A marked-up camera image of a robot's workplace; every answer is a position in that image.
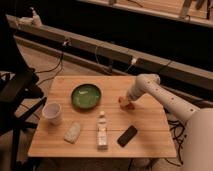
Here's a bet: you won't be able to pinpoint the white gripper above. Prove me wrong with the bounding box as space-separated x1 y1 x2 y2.
123 85 141 103

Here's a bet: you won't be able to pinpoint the red pepper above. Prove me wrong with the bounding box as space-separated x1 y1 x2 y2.
118 97 135 110

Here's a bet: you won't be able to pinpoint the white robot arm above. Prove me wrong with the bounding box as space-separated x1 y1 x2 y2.
119 74 213 171

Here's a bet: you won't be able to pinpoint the green ceramic bowl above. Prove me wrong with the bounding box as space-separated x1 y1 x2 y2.
71 84 102 110

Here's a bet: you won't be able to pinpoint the black smartphone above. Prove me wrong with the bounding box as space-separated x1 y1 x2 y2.
117 125 138 147

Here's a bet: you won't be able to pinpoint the clear plastic water bottle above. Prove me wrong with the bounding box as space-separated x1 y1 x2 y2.
96 111 108 150

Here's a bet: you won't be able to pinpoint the wooden table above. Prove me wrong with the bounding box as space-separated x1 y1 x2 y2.
28 76 176 158

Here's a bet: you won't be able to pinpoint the white plastic cup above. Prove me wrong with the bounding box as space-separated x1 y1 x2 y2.
42 102 62 125

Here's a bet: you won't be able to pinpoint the black office chair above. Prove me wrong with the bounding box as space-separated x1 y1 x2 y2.
0 11 47 171

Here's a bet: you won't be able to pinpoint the white spray bottle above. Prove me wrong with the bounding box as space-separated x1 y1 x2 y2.
18 6 44 28

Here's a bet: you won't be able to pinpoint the white cable on rail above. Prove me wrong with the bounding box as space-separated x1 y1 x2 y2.
94 42 114 73

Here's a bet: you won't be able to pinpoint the black floor cables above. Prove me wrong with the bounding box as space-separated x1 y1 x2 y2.
164 113 188 168

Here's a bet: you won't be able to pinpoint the long grey rail beam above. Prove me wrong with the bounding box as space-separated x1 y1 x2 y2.
7 15 213 91

